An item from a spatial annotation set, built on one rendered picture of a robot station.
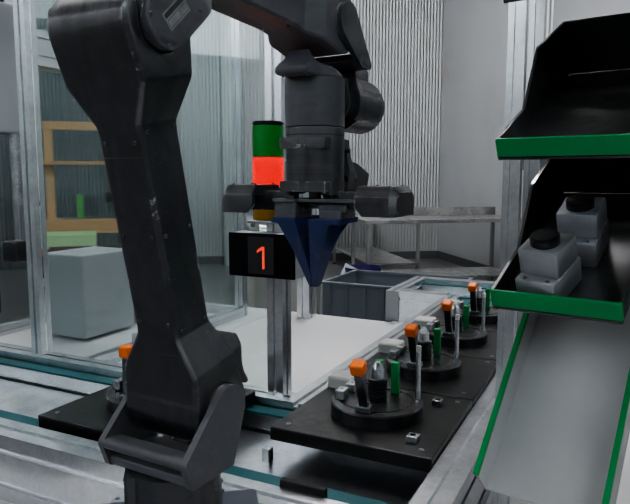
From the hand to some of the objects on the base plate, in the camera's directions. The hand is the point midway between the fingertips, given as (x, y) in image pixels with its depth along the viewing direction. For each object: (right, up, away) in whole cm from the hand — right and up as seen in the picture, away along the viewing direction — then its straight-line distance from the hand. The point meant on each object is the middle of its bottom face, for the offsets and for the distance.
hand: (315, 252), depth 63 cm
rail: (-27, -37, +23) cm, 51 cm away
